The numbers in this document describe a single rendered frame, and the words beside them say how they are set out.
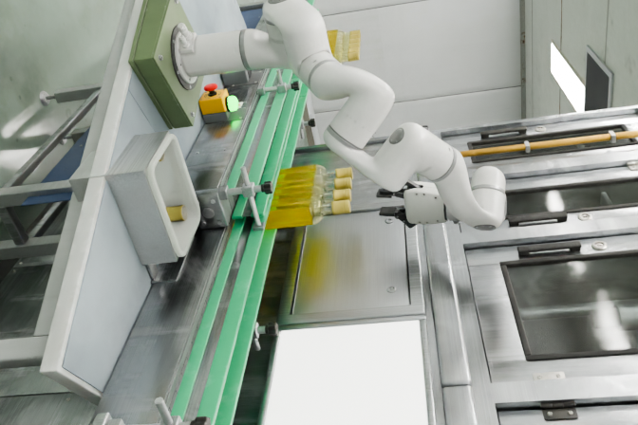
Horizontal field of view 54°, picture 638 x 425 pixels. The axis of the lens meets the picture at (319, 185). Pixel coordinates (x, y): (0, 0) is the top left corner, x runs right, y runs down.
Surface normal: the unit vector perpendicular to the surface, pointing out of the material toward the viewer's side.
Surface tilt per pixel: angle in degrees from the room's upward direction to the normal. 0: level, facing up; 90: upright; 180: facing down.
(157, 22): 90
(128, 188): 90
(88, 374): 0
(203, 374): 90
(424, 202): 106
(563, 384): 90
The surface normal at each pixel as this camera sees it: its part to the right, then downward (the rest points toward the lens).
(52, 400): -0.18, -0.84
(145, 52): -0.19, -0.56
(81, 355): 0.98, -0.11
